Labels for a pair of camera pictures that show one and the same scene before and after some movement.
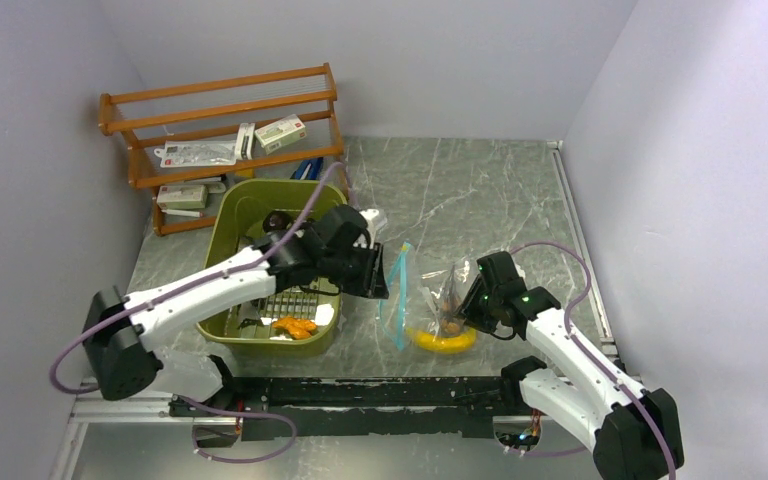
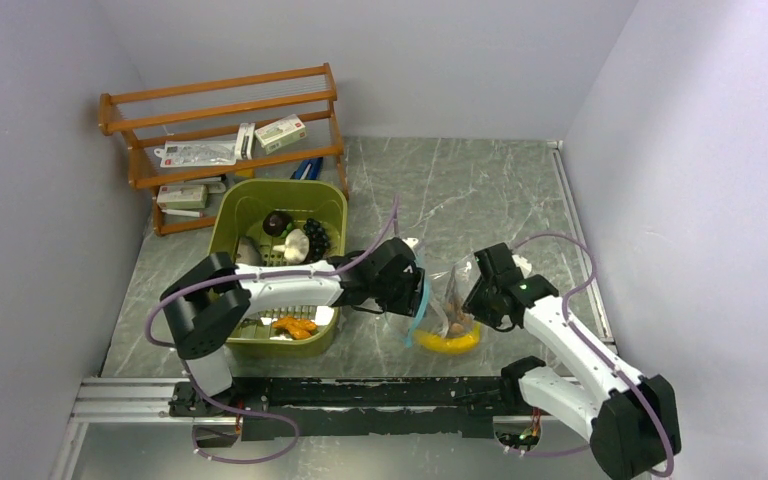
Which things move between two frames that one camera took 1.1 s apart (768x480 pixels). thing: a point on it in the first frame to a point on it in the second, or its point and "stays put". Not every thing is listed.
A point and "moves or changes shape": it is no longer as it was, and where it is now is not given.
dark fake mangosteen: (276, 221) stays put
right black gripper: (469, 310) stays put
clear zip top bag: (419, 309) moves or changes shape
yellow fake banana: (443, 343) stays put
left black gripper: (372, 282) to (411, 302)
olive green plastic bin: (296, 319) stays put
